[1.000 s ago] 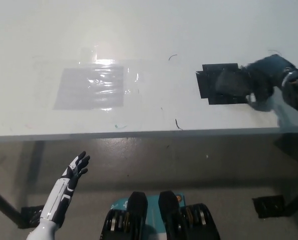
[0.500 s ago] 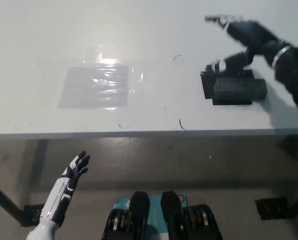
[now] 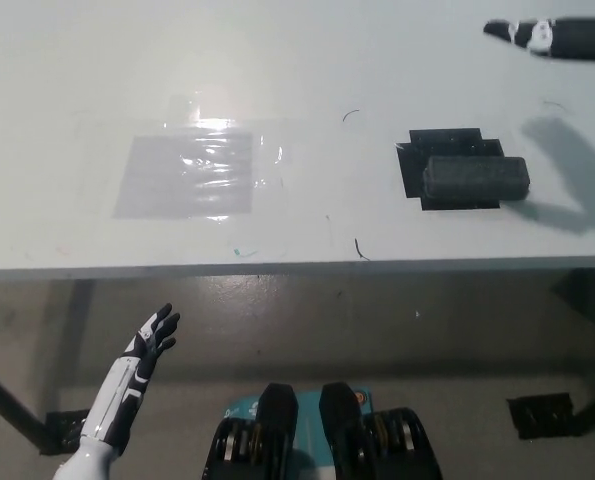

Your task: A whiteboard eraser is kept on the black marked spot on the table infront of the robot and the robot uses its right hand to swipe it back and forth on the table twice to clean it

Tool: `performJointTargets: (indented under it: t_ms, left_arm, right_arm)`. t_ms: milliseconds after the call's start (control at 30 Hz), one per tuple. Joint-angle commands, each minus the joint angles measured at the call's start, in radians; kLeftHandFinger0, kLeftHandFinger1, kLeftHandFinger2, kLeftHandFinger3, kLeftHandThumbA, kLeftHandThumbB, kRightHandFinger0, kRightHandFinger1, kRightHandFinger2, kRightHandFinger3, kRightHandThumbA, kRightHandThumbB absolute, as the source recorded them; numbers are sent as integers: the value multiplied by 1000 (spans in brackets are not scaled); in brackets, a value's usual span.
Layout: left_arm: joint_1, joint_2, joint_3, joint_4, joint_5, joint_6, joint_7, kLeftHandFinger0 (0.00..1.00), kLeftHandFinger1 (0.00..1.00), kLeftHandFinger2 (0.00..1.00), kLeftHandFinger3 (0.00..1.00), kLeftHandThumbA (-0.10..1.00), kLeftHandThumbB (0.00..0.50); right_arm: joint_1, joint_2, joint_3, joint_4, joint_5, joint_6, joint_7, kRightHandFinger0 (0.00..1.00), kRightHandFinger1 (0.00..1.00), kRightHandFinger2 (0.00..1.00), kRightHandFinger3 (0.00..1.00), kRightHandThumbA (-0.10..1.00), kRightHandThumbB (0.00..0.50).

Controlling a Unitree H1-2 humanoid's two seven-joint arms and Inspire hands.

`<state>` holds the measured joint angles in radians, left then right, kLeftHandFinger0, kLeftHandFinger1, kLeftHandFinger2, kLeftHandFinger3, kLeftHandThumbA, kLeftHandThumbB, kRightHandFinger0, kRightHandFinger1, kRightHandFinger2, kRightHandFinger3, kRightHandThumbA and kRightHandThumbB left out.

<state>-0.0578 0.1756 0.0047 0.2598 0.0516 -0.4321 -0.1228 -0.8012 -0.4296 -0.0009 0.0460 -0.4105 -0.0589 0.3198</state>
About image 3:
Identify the black teal robot torso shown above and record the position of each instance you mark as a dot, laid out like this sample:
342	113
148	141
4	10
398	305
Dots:
342	440

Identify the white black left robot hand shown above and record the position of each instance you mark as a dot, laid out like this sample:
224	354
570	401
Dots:
122	390

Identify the dark grey whiteboard eraser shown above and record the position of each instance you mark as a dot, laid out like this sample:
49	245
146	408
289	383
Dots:
477	177

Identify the clear plastic film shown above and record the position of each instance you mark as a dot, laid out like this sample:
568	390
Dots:
269	155

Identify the black tape marked spot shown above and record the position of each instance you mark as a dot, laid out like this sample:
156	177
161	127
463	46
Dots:
442	142

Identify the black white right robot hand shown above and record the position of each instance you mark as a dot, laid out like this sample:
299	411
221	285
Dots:
577	39

